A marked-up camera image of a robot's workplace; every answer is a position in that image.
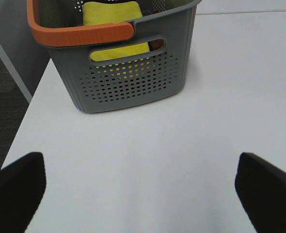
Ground orange basket handle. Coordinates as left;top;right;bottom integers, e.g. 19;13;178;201
26;0;135;47

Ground grey perforated plastic basket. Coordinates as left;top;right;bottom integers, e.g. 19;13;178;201
38;0;198;113

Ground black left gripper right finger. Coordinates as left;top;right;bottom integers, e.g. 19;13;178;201
235;152;286;233

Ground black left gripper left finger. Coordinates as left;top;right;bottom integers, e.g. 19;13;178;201
0;152;47;233

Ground yellow towel in basket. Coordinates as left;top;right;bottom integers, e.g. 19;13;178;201
82;0;150;62

